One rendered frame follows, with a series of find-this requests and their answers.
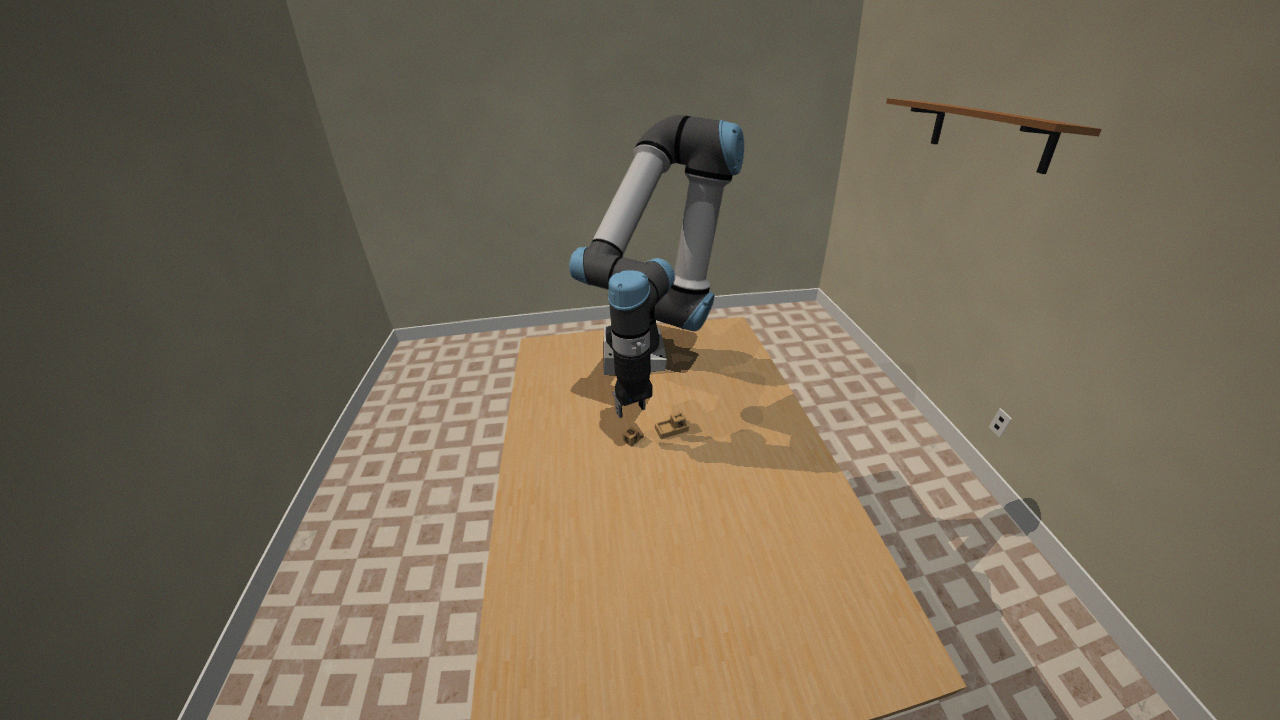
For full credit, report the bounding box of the tan wooden tray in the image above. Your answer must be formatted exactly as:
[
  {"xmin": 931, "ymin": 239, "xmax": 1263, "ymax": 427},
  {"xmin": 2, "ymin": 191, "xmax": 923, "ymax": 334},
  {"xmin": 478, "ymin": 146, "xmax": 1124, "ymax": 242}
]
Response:
[{"xmin": 655, "ymin": 419, "xmax": 689, "ymax": 439}]

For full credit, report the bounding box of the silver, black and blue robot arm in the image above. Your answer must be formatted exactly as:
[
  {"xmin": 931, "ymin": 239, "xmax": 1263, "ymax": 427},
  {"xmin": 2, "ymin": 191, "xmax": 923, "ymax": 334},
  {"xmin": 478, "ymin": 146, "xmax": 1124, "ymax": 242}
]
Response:
[{"xmin": 570, "ymin": 115, "xmax": 744, "ymax": 354}]

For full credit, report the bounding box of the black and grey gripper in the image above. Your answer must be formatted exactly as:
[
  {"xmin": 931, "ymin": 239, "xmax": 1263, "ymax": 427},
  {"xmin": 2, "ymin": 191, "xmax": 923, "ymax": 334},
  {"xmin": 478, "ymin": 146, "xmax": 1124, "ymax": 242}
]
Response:
[{"xmin": 605, "ymin": 325, "xmax": 653, "ymax": 418}]

